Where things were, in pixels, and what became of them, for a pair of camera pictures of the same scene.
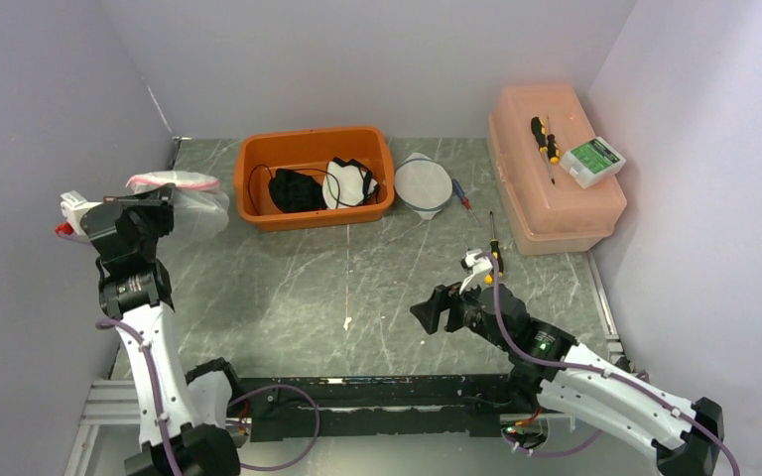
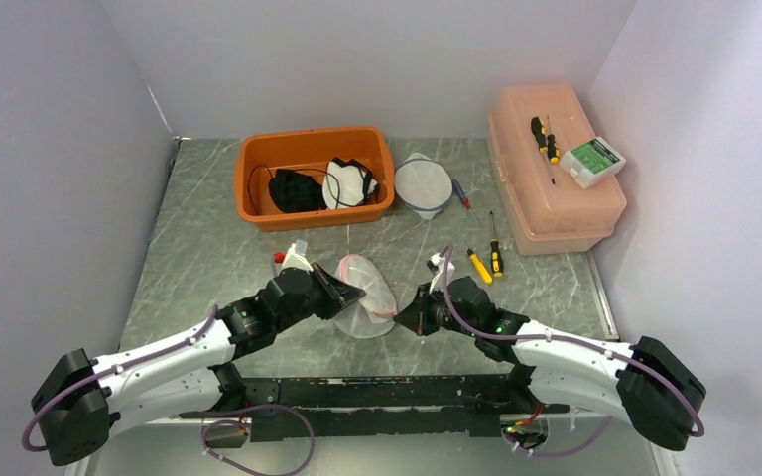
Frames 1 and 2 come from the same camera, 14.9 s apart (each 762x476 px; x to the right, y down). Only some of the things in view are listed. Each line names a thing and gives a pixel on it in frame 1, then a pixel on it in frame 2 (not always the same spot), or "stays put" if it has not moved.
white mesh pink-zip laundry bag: x=201 y=209 -> x=372 y=314
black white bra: x=345 y=182 stays put
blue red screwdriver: x=462 y=196 stays put
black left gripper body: x=153 y=217 -> x=316 y=301
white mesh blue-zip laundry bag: x=423 y=184 stays put
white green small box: x=591 y=162 stays put
